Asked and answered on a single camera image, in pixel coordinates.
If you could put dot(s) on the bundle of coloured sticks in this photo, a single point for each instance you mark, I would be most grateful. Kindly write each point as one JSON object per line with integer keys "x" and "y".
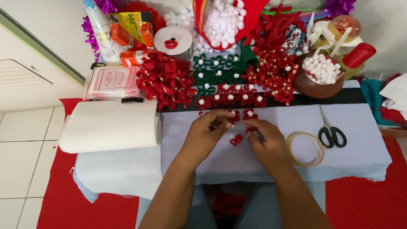
{"x": 314, "y": 15}

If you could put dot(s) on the patterned floral cloth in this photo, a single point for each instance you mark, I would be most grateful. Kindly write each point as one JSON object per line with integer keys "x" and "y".
{"x": 294, "y": 39}

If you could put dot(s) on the red bag of white pompoms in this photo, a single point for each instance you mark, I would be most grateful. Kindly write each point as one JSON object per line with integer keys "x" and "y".
{"x": 254, "y": 16}

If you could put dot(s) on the white party cone hat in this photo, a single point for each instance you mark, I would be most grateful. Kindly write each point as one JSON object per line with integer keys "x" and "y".
{"x": 101, "y": 31}

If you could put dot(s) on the black felt strip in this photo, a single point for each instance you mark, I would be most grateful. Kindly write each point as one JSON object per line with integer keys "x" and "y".
{"x": 324, "y": 97}

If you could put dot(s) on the person's left hand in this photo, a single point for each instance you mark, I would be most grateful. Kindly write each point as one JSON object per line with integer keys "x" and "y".
{"x": 203, "y": 132}

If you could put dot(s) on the pile of red felt loops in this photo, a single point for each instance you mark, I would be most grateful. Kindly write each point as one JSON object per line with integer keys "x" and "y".
{"x": 165, "y": 81}

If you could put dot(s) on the pile of taped red loops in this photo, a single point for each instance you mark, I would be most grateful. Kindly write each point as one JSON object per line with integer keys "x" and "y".
{"x": 273, "y": 79}

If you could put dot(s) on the red cylinder spool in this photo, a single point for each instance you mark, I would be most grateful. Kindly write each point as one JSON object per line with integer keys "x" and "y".
{"x": 359, "y": 54}

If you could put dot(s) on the folded green felt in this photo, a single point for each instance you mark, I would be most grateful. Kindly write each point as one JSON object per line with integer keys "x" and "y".
{"x": 247, "y": 57}

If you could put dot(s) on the brown round bowl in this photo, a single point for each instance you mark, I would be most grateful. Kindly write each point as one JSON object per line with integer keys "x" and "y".
{"x": 313, "y": 89}

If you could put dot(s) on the yellow glue card pack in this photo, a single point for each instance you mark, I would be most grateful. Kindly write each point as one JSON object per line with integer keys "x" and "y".
{"x": 132, "y": 22}

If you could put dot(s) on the clear jar of tape bits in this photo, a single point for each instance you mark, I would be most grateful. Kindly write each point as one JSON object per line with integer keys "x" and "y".
{"x": 345, "y": 27}

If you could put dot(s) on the cluster of green felt flowers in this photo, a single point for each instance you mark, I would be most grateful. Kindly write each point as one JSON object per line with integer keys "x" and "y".
{"x": 216, "y": 71}

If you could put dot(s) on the orange glue box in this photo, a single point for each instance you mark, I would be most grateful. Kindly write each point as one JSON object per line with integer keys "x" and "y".
{"x": 148, "y": 35}
{"x": 133, "y": 58}
{"x": 120, "y": 35}

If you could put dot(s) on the white pompoms in bowl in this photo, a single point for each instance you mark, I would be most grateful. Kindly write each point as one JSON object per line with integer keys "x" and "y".
{"x": 321, "y": 68}

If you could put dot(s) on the red cloth heap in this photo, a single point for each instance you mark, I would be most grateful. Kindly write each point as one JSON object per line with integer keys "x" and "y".
{"x": 392, "y": 115}

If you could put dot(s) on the clear plastic bag red print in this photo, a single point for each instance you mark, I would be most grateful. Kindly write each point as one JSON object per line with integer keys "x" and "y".
{"x": 113, "y": 82}

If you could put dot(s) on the heap of loose white pompoms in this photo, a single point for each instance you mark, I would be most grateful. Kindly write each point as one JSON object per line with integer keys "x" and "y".
{"x": 186, "y": 20}

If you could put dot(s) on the person's grey trousers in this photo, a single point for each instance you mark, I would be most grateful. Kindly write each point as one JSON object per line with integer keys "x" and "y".
{"x": 260, "y": 206}

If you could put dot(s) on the white cloth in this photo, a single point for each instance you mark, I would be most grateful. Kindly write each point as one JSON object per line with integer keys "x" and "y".
{"x": 396, "y": 92}

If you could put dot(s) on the cluster of red felt flowers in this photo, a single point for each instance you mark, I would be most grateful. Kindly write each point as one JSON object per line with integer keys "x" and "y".
{"x": 230, "y": 97}

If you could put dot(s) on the white round reel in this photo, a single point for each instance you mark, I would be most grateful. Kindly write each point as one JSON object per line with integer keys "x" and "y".
{"x": 173, "y": 33}

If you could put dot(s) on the purple tinsel garland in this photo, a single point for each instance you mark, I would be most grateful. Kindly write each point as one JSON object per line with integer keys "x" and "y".
{"x": 90, "y": 36}

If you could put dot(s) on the purple tinsel tuft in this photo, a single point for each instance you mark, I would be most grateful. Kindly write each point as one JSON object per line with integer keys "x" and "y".
{"x": 340, "y": 7}

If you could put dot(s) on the pale blue felt sheet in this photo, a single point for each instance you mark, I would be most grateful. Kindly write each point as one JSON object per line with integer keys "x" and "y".
{"x": 349, "y": 155}

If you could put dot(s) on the green door frame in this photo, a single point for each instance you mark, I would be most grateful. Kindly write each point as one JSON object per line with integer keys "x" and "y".
{"x": 38, "y": 44}

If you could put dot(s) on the clear tape roll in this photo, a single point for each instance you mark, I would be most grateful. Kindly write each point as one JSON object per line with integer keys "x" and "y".
{"x": 319, "y": 152}

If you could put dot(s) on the small red felt loop piece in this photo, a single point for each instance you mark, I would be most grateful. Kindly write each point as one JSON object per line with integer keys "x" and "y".
{"x": 249, "y": 130}

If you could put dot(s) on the white door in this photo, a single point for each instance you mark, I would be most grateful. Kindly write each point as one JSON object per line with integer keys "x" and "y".
{"x": 28, "y": 79}

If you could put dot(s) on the red felt on lap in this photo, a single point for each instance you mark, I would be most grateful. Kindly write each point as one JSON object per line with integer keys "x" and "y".
{"x": 227, "y": 206}

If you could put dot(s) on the heap of red felt strips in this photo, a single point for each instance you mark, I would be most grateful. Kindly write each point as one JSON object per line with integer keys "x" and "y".
{"x": 273, "y": 30}

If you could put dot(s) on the white felt roll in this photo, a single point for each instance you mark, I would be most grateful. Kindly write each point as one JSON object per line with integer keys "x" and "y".
{"x": 109, "y": 125}

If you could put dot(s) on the pile of white strips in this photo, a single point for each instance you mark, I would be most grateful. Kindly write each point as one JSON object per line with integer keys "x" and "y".
{"x": 321, "y": 35}

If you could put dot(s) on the person's right hand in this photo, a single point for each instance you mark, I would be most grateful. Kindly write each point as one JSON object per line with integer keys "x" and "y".
{"x": 270, "y": 143}

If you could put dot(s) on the teal cloth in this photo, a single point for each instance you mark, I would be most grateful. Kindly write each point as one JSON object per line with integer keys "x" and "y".
{"x": 370, "y": 95}

